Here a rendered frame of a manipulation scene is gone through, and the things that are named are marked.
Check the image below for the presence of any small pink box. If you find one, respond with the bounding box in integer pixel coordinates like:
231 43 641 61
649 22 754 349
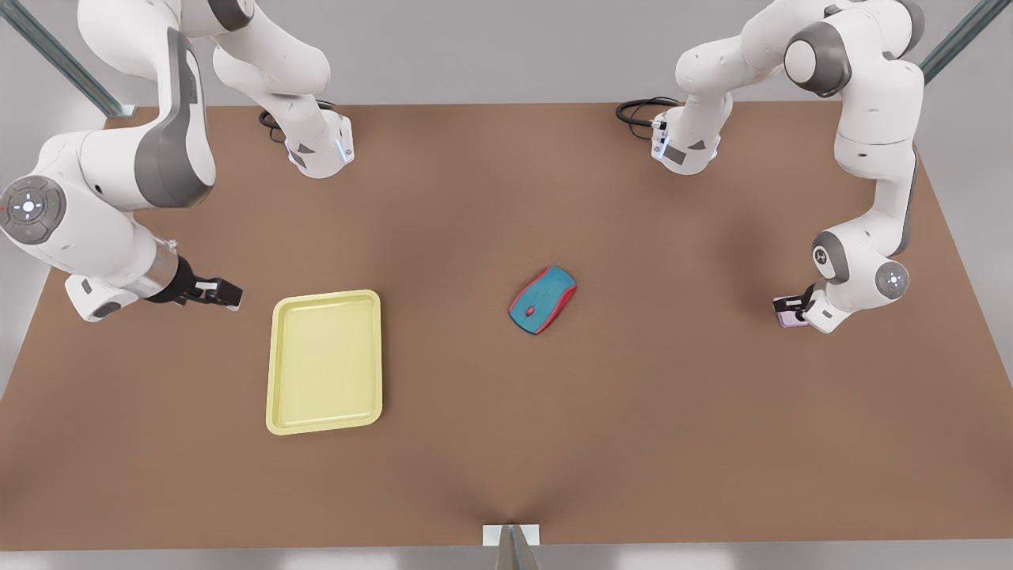
772 294 810 329

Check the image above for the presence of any yellow rectangular tray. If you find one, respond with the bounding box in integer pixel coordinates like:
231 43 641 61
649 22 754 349
265 289 385 437

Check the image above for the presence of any teal and red computer mouse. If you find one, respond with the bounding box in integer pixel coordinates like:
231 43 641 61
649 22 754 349
507 265 579 336

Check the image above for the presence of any black cable loop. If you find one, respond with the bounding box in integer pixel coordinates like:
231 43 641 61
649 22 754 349
258 98 336 145
615 96 683 143

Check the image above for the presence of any silver frame post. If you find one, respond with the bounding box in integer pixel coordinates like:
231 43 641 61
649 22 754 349
0 0 137 119
918 0 1013 86
482 522 541 570

